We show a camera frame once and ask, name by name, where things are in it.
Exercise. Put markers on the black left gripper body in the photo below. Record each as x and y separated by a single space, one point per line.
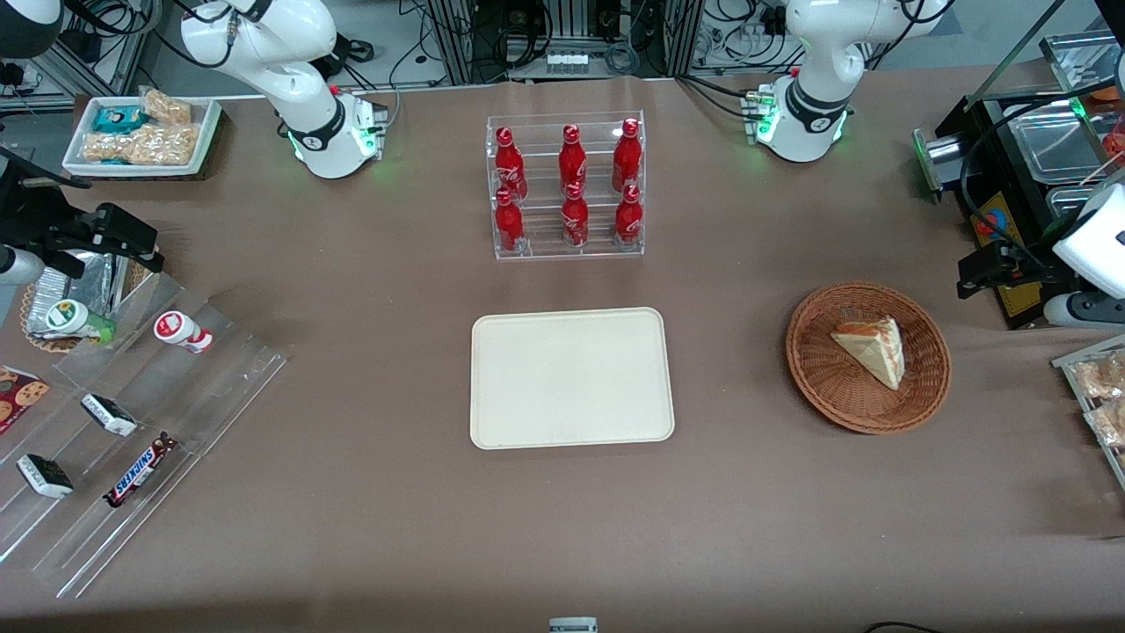
1034 266

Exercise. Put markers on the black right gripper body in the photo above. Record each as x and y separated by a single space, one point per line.
35 220

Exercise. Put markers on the triangular sandwich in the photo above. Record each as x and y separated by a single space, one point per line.
874 352

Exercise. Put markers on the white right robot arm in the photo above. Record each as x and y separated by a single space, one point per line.
290 88

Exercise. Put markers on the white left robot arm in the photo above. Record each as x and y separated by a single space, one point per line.
817 88

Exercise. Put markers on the light wicker basket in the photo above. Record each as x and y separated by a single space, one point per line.
136 277

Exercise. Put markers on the white rectangular snack tray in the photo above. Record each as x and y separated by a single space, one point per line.
206 132

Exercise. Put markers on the round brown wicker basket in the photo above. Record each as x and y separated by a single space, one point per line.
822 387

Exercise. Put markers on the cream plastic tray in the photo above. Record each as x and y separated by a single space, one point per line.
571 378

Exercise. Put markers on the silver foil pack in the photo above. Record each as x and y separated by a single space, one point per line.
83 286

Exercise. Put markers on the green white yogurt bottle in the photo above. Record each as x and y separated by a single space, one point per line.
70 318

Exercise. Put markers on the red white yogurt cup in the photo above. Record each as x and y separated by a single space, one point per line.
180 331

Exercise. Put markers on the small steel warmer pan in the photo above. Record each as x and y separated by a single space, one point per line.
1068 202

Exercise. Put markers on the large puffed rice snack bag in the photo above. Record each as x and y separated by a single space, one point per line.
141 145

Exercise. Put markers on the teal snack packet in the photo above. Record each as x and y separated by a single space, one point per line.
119 119

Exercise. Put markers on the silver cylinder with green light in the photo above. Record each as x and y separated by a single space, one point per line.
936 163

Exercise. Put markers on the large steel warmer pan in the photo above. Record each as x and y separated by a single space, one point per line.
1059 141

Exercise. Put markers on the small puffed rice snack bag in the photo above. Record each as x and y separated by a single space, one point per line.
167 107

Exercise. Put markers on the wrapped bread roll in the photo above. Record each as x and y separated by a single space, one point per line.
1109 424
1103 376

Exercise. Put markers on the clear acrylic tiered display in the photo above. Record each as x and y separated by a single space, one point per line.
193 396

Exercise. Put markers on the chocolate chip cookie packet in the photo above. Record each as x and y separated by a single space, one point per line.
19 397

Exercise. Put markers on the small black snack box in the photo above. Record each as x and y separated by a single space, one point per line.
44 476
109 415

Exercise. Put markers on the grey diagonal metal pole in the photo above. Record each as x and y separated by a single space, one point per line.
1011 61

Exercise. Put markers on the Snickers chocolate bar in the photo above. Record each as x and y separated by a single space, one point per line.
141 470

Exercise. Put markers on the steel pan with rim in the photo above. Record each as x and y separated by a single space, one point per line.
1081 61

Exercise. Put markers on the red cola bottle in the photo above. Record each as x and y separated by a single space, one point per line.
628 218
575 220
509 167
508 224
627 158
572 163

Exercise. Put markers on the aluminium equipment rack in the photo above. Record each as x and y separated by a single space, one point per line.
457 40

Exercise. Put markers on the clear acrylic bottle rack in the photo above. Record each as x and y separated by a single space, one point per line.
545 237

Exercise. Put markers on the white power strip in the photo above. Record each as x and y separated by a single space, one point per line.
567 63

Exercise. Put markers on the small grey white device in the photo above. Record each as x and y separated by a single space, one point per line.
573 625

